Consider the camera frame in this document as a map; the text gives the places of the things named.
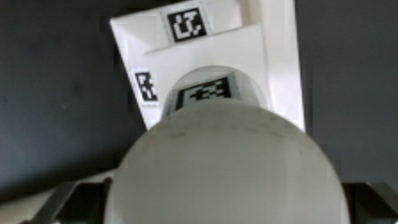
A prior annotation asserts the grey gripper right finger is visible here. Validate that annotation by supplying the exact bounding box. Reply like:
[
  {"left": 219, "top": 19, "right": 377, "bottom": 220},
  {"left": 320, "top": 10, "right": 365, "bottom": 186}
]
[{"left": 343, "top": 182, "right": 398, "bottom": 224}]

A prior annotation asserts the white lamp bulb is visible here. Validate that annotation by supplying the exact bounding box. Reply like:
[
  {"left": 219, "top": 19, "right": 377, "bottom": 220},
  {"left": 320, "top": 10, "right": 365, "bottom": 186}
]
[{"left": 103, "top": 71, "right": 352, "bottom": 224}]

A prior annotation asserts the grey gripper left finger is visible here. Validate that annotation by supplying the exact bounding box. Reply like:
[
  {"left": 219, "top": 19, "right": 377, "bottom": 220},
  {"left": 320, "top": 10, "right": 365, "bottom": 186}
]
[{"left": 20, "top": 178, "right": 112, "bottom": 224}]

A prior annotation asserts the white lamp base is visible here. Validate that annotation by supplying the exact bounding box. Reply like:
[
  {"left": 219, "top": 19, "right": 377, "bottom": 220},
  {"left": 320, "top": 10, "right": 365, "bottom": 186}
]
[{"left": 111, "top": 0, "right": 306, "bottom": 127}]

